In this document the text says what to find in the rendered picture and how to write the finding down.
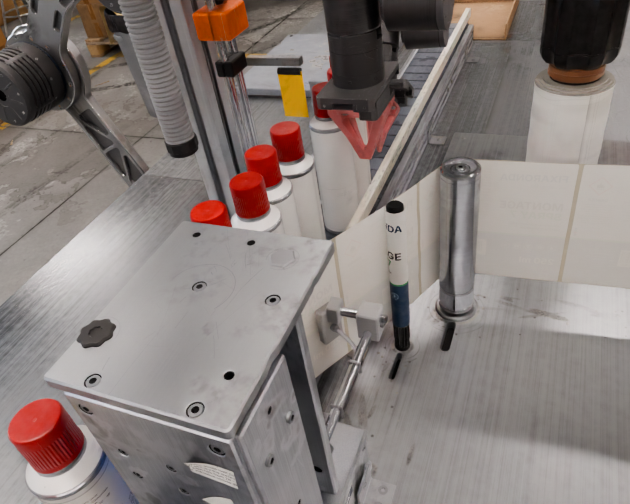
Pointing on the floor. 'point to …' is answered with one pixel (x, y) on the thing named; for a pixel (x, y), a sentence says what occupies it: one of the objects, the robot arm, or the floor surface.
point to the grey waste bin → (135, 69)
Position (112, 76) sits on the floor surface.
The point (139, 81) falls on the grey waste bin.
